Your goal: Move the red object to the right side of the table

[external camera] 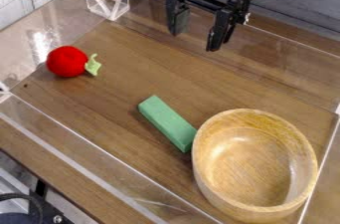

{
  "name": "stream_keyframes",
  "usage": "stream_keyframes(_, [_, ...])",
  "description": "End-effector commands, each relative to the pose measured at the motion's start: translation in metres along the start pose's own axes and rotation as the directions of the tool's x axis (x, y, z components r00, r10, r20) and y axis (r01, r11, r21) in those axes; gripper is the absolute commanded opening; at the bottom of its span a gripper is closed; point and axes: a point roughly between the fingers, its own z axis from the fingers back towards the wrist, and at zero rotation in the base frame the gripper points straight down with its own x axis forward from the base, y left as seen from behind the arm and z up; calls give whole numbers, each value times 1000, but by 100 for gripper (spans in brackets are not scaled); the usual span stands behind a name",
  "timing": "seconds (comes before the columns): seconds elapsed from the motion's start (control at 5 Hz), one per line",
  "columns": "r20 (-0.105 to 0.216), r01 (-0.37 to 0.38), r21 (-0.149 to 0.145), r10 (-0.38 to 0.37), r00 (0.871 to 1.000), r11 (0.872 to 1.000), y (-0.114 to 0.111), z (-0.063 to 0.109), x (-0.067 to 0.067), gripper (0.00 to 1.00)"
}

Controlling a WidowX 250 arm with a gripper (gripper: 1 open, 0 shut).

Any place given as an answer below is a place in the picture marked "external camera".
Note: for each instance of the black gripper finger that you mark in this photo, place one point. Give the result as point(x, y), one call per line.
point(221, 30)
point(176, 15)

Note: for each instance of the red plush tomato toy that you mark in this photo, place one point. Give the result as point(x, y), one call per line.
point(68, 62)

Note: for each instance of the green rectangular block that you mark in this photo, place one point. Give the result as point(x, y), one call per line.
point(168, 122)

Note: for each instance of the wooden bowl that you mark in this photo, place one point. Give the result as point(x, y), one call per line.
point(255, 165)

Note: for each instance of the clear acrylic corner bracket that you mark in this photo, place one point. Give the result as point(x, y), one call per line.
point(111, 9)

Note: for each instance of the clear acrylic enclosure walls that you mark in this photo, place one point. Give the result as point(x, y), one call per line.
point(75, 129)

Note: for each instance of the black clamp mount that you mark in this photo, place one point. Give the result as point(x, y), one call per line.
point(41, 210)

